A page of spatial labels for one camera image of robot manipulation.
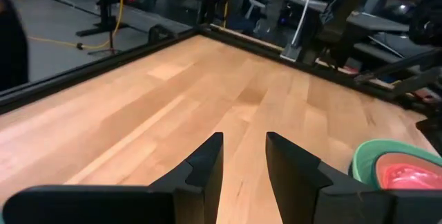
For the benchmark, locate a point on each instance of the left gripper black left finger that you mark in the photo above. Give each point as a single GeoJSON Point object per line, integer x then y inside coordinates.
{"type": "Point", "coordinates": [193, 196]}

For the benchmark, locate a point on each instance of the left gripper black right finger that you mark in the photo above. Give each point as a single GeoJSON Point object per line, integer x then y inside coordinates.
{"type": "Point", "coordinates": [300, 196]}

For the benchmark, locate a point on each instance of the green bowl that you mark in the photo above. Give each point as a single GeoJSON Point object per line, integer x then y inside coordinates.
{"type": "Point", "coordinates": [362, 161]}

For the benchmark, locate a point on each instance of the white stool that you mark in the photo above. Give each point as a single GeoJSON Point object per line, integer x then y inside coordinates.
{"type": "Point", "coordinates": [255, 5]}

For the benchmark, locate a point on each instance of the black floor stand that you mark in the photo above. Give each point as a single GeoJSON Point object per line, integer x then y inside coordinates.
{"type": "Point", "coordinates": [105, 2]}

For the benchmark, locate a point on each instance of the person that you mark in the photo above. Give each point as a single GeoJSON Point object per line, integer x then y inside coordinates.
{"type": "Point", "coordinates": [14, 51]}

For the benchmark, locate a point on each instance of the silver metal bracket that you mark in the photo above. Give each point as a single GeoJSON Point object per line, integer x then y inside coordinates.
{"type": "Point", "coordinates": [291, 53]}

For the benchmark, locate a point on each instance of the black diagonal frame strut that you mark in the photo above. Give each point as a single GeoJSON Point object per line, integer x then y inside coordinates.
{"type": "Point", "coordinates": [407, 63]}

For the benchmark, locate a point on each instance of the black table edge frame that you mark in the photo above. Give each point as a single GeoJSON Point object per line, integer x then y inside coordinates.
{"type": "Point", "coordinates": [69, 75]}

